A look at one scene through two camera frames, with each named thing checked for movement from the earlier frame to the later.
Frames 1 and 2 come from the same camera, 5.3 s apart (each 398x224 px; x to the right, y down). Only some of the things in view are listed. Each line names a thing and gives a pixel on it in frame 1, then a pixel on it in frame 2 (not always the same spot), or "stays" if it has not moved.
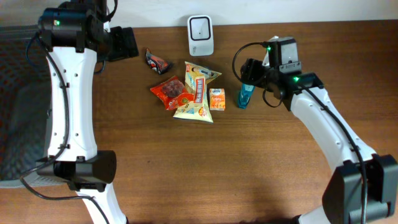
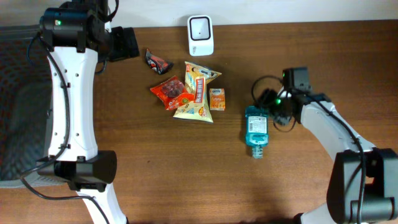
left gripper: (127, 46) stays
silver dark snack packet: (159, 65) stays
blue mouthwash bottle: (246, 93) → (257, 126)
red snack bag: (172, 93) stays
